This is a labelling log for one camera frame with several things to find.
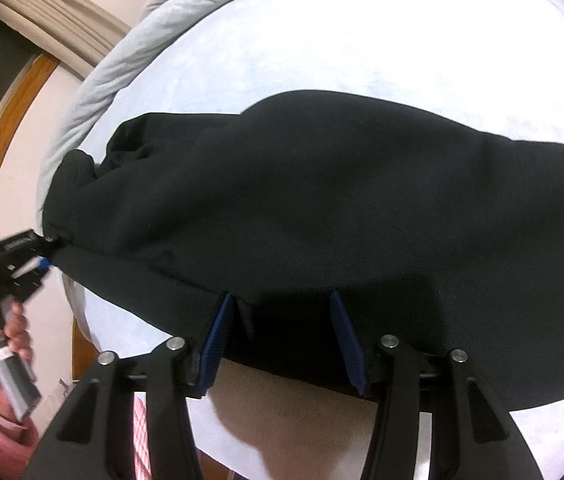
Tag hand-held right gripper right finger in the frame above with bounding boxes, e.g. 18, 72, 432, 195
329, 291, 530, 480

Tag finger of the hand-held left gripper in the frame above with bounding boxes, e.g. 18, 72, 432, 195
0, 230, 58, 258
8, 256, 53, 295

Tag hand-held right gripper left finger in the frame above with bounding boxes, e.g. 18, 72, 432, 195
20, 292, 237, 480

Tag black pants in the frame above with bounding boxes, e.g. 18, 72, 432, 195
42, 89, 564, 413

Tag person's left hand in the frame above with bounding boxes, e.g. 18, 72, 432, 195
0, 304, 36, 413

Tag red checked pajama clothing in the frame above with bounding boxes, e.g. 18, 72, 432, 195
132, 392, 153, 480

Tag grey duvet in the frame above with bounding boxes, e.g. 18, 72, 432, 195
36, 0, 307, 233

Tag beige curtain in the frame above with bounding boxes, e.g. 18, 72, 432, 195
0, 0, 133, 81

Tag light blue bed sheet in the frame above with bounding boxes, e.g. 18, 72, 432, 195
64, 0, 564, 480

